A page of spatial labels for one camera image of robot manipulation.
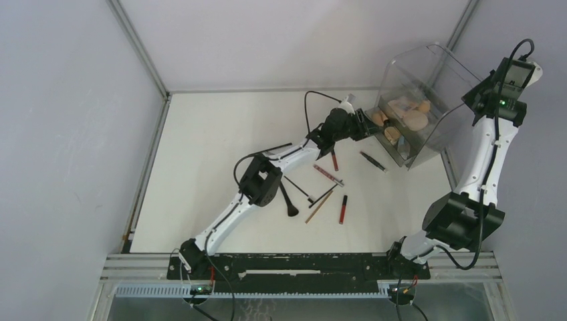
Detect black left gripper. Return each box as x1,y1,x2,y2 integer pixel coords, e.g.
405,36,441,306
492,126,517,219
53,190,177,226
333,109,384,143

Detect beige foundation bottle black cap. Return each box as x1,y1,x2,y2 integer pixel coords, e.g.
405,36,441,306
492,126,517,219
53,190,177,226
371,110,389,127

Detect orange-red lip gloss tube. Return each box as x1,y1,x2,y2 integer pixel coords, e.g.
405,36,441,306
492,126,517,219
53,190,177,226
331,150,339,172

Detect dark green lipstick pencil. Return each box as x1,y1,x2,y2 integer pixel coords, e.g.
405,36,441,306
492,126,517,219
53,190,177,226
360,151,387,173

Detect red glitter lip gloss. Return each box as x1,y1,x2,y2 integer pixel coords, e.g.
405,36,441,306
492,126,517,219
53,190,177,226
313,164,344,187

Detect gold slim pencil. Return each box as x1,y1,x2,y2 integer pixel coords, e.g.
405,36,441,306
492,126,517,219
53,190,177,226
305,191,333,224

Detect red black liquid lipstick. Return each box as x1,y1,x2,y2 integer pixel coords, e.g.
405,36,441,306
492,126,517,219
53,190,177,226
338,195,348,225

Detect beige beauty blender sponge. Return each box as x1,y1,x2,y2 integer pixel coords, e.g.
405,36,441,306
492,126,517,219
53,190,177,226
416,100,431,114

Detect round beige sponge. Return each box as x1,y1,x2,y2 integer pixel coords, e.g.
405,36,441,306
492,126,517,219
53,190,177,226
402,110,429,132

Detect clear acrylic makeup organizer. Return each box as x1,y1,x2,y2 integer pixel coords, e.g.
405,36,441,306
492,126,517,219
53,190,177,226
364,43,481,169

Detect thin black angled brush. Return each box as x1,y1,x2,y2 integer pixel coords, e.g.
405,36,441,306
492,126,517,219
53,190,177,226
284,176,315,204

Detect black slim liner brush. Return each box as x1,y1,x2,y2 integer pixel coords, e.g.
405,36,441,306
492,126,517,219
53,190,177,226
308,184,339,209

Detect large black powder brush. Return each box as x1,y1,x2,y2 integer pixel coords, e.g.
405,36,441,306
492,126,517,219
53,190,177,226
279,183,299,217

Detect round tan jar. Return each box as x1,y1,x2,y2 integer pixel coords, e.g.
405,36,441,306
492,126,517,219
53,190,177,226
384,126,401,145

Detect clear plastic bottle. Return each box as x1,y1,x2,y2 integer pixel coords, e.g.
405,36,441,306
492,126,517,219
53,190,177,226
396,136,411,157

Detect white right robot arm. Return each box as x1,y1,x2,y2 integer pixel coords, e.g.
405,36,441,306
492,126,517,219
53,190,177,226
386,56,543,278

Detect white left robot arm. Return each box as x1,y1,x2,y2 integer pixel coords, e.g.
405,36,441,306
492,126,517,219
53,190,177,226
179,108,379,279

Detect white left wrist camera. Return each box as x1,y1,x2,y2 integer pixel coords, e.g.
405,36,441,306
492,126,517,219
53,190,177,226
339,94,356,114

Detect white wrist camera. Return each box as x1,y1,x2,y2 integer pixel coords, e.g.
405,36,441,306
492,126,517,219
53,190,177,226
339,94,356,114
522,61,544,92

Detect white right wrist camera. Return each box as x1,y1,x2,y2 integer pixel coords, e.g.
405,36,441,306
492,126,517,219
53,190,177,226
522,61,544,92

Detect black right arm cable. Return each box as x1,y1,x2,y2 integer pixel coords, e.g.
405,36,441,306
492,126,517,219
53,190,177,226
436,38,536,271

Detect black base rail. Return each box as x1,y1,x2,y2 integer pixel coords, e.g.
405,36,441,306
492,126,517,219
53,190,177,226
166,253,431,294

